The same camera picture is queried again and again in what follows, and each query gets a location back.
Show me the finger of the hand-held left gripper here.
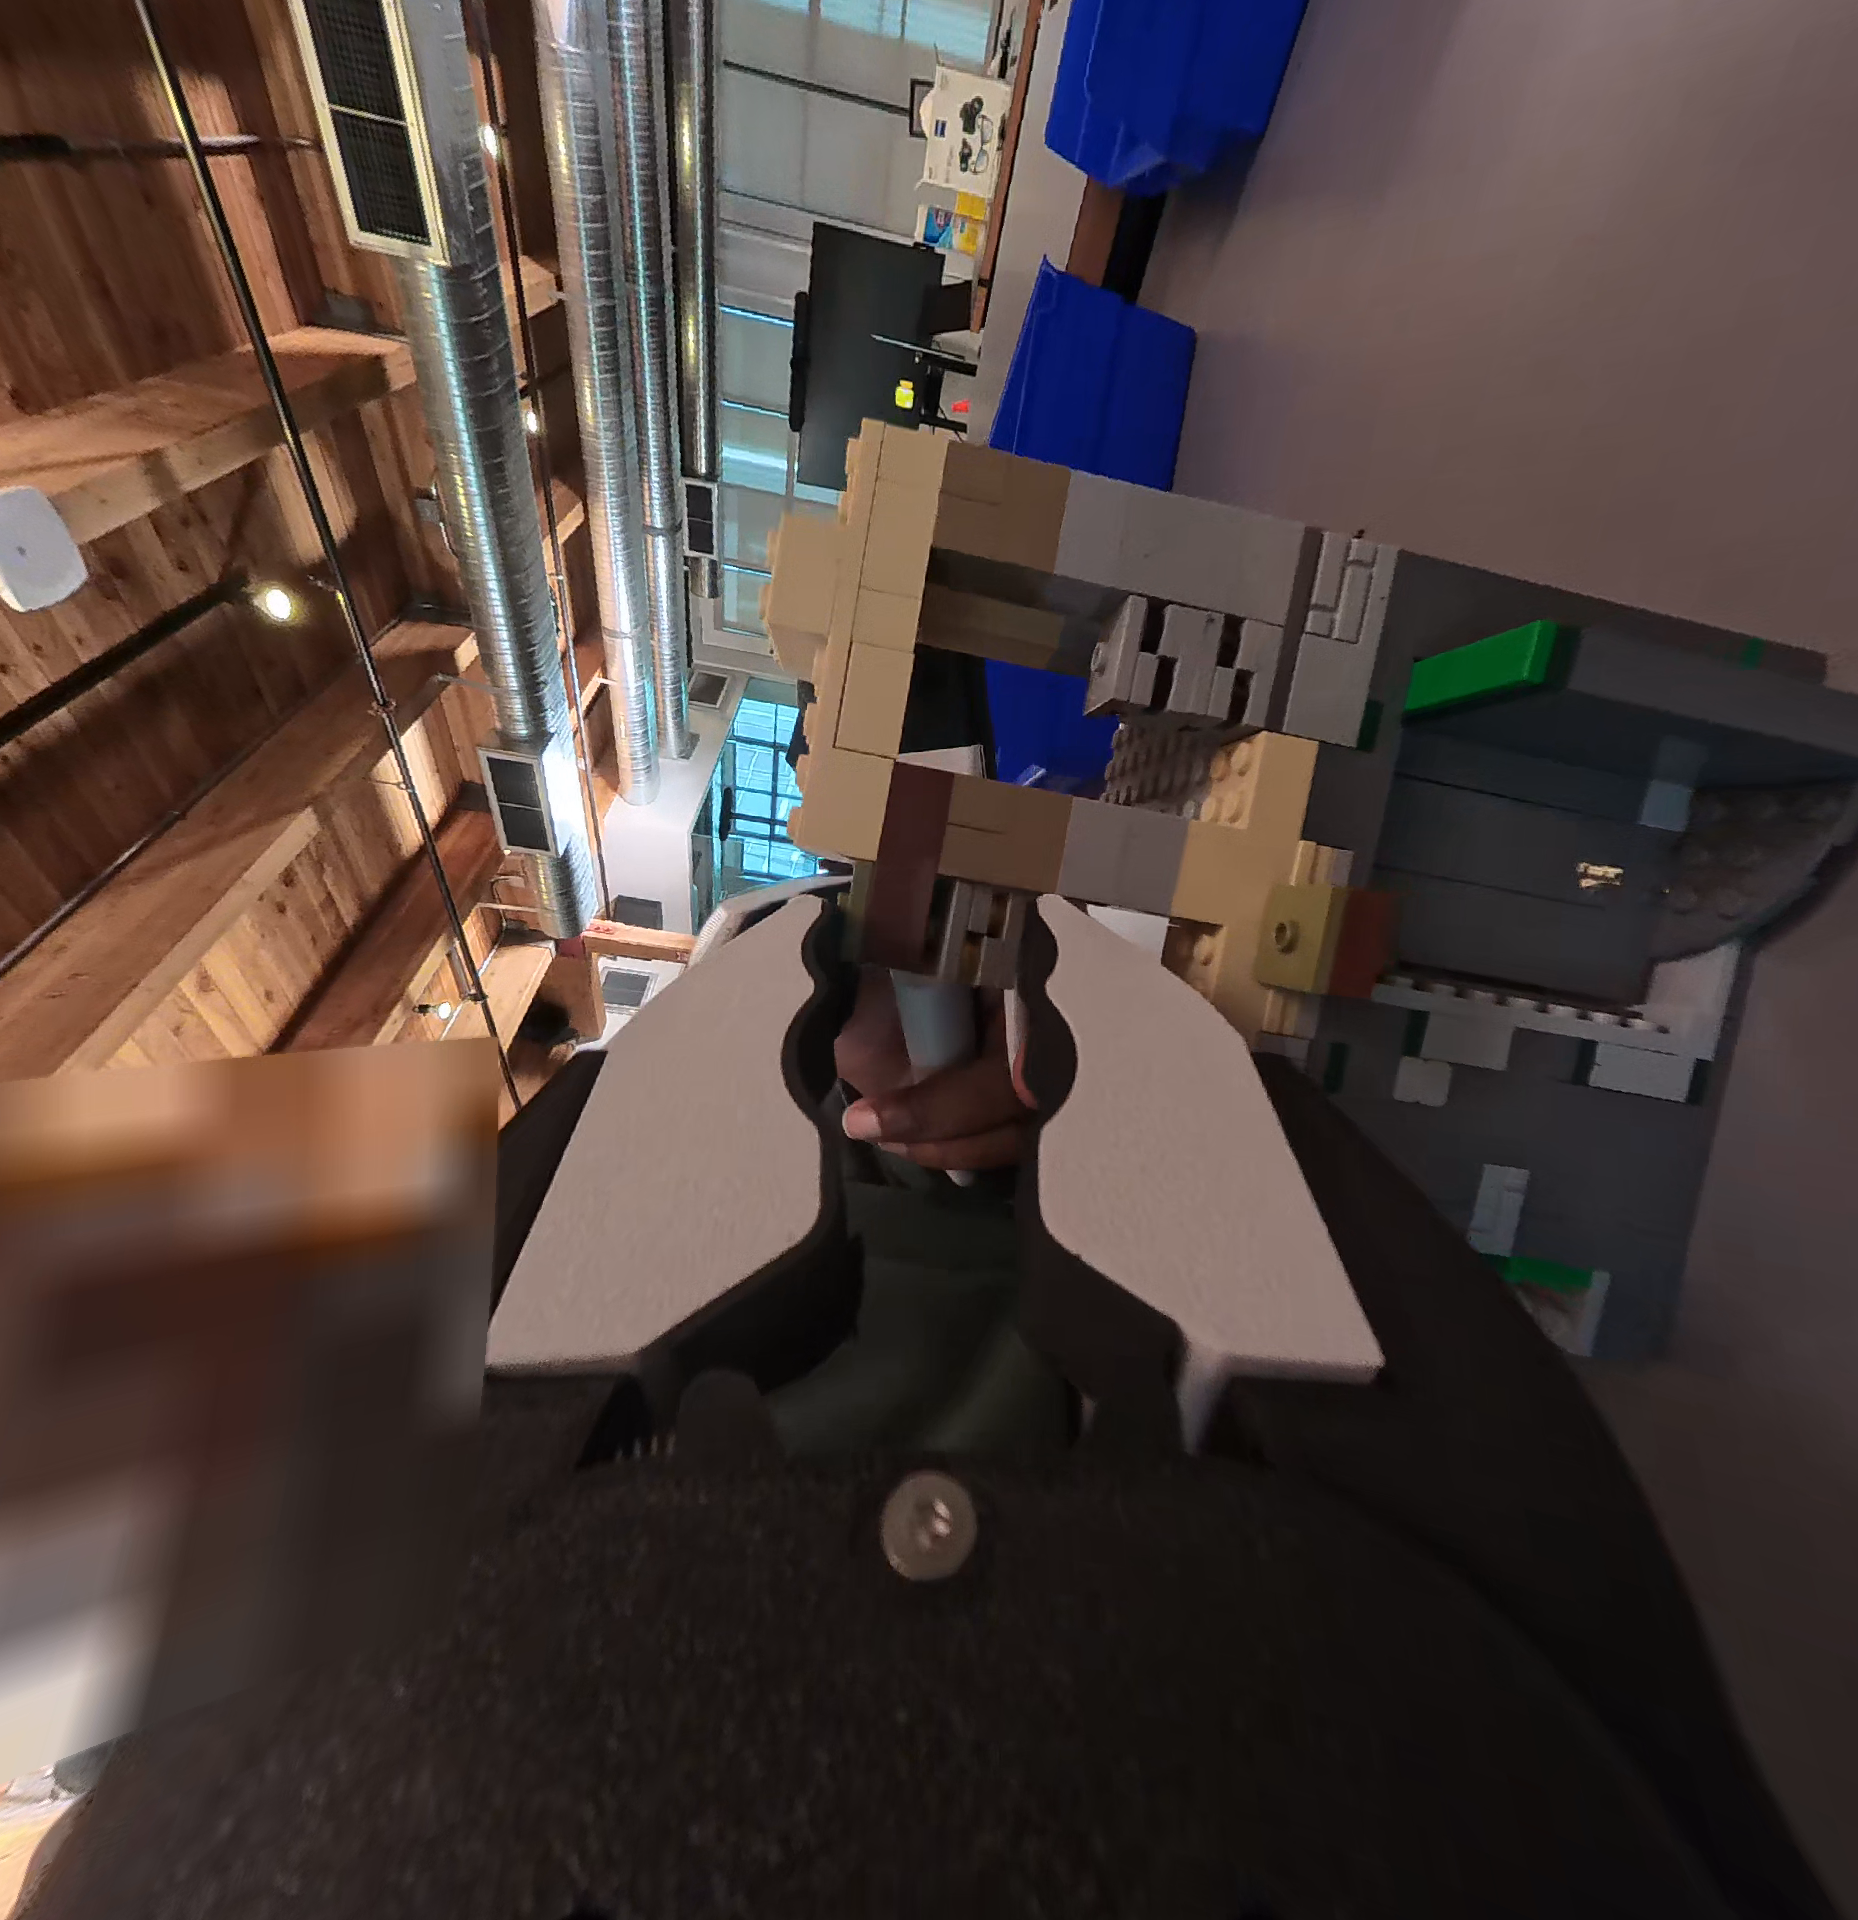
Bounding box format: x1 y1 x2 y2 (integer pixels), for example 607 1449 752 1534
888 968 974 1076

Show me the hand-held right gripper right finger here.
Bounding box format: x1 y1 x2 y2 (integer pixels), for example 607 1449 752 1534
1012 899 1385 1454

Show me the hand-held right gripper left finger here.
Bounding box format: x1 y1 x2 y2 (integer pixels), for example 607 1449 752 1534
486 900 862 1398

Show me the toy brick castle model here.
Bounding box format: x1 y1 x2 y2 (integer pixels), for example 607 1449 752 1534
764 421 1858 1358

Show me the person's left forearm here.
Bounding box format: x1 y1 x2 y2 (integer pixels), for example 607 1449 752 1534
794 1148 1089 1458

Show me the person's left hand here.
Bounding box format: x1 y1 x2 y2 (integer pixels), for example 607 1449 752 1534
837 976 1044 1174

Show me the blue plastic storage bin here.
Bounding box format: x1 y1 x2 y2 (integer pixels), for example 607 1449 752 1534
1046 0 1313 197
989 255 1200 797

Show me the black monitor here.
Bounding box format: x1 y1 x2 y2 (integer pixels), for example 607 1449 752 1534
793 222 981 494

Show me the white ceiling device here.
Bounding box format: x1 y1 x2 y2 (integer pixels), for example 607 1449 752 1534
0 488 91 615

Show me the ceiling air vent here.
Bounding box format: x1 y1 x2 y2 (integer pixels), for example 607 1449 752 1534
288 0 453 270

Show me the silver ventilation duct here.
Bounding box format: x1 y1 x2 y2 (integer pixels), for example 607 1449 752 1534
397 0 602 932
535 0 663 804

